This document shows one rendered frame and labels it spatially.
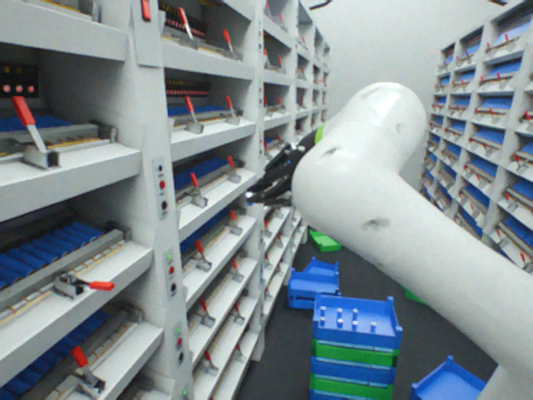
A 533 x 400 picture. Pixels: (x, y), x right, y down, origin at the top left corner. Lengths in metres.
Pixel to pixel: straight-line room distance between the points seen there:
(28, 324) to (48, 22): 0.38
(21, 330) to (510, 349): 0.56
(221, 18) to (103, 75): 0.74
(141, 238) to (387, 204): 0.50
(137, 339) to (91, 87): 0.50
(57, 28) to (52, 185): 0.20
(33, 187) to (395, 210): 0.42
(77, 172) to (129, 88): 0.19
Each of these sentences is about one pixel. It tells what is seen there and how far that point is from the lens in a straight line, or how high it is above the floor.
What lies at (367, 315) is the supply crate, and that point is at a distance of 1.42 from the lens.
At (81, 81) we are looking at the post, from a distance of 0.70.
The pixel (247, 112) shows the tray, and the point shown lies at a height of 1.17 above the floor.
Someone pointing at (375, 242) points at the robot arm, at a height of 1.09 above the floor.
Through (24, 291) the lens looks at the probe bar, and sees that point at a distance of 0.57.
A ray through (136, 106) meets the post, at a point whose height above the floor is 1.21.
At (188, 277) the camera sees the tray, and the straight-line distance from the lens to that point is 0.94.
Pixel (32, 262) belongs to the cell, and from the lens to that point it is 0.62.
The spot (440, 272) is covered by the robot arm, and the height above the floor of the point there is 1.06.
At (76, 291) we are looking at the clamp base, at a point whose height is 0.96.
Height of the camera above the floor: 1.23
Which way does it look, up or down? 18 degrees down
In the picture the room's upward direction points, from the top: straight up
